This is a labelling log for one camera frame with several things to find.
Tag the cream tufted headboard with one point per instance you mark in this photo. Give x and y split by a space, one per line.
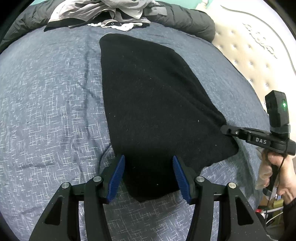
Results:
254 46

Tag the person's right hand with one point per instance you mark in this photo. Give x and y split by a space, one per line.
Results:
288 178

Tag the person's right forearm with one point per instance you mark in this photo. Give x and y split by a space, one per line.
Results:
290 222

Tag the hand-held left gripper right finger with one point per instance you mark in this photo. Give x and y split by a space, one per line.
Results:
181 179

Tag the blue patterned bed sheet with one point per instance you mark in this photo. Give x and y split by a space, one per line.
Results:
50 104

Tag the black sweater with white trim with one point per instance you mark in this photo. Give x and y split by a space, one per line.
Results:
157 111

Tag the pile of mixed clothes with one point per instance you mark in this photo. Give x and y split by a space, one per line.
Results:
111 11

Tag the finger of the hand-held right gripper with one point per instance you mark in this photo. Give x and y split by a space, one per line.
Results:
234 134

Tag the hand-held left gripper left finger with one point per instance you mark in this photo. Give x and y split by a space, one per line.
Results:
115 178

